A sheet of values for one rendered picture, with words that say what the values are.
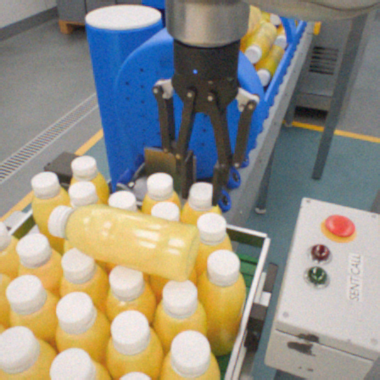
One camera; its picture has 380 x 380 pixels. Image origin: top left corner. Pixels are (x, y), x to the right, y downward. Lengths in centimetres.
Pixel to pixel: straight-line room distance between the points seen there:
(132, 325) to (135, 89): 45
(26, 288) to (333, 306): 34
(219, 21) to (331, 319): 31
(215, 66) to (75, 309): 30
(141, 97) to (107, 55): 76
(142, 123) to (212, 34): 38
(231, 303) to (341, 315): 13
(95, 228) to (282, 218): 175
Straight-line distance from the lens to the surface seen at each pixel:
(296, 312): 42
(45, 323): 50
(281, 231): 205
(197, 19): 40
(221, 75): 43
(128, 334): 42
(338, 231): 49
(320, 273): 44
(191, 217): 57
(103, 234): 43
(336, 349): 43
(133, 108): 75
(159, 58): 68
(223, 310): 50
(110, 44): 146
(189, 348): 41
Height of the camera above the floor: 144
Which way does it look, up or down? 41 degrees down
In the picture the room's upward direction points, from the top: straight up
